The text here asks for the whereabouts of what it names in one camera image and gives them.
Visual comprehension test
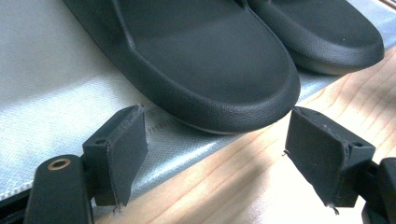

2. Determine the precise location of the black flip-flop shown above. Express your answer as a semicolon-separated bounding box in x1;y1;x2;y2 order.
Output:
247;0;386;77
62;0;302;135

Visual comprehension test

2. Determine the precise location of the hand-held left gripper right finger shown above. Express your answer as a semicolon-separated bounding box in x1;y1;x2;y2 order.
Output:
283;105;376;217

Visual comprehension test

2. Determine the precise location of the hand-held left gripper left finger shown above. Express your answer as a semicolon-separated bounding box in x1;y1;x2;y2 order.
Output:
82;104;149;216

